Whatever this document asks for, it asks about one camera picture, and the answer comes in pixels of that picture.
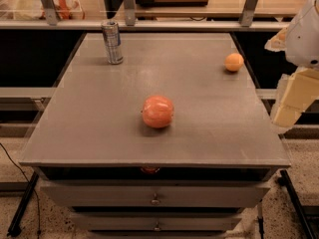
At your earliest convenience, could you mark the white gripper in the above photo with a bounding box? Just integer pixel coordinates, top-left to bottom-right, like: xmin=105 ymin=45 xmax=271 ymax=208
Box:
xmin=264 ymin=0 xmax=319 ymax=127

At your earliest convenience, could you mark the red apple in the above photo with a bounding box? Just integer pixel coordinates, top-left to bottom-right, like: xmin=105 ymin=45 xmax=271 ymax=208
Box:
xmin=142 ymin=96 xmax=174 ymax=128

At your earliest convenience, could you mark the silver blue redbull can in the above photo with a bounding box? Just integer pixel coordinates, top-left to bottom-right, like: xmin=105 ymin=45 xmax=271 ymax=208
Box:
xmin=101 ymin=21 xmax=123 ymax=65

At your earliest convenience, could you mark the orange fruit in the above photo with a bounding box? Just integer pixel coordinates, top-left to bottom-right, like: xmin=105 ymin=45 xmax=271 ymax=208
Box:
xmin=224 ymin=53 xmax=244 ymax=72

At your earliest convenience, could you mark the red item in drawer gap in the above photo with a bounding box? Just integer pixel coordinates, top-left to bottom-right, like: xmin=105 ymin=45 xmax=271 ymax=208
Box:
xmin=141 ymin=167 xmax=160 ymax=174

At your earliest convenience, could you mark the top drawer knob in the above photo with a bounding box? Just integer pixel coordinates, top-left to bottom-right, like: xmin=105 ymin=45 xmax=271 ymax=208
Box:
xmin=151 ymin=193 xmax=160 ymax=205

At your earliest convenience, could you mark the drawer knob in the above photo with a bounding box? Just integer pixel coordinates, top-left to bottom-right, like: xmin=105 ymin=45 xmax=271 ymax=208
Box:
xmin=154 ymin=221 xmax=161 ymax=232
xmin=151 ymin=193 xmax=160 ymax=205

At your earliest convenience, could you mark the lower drawer knob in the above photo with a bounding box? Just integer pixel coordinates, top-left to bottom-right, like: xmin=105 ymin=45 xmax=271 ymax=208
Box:
xmin=154 ymin=221 xmax=161 ymax=232

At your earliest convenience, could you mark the grey drawer cabinet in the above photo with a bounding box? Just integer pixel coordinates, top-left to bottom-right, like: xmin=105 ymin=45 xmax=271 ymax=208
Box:
xmin=22 ymin=33 xmax=289 ymax=239

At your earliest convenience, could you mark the orange white plastic bag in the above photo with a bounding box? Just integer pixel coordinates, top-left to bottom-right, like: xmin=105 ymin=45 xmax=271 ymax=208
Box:
xmin=45 ymin=0 xmax=85 ymax=20

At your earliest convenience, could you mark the black cable on floor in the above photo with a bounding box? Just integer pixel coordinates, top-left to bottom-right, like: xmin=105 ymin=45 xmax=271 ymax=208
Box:
xmin=0 ymin=142 xmax=42 ymax=239

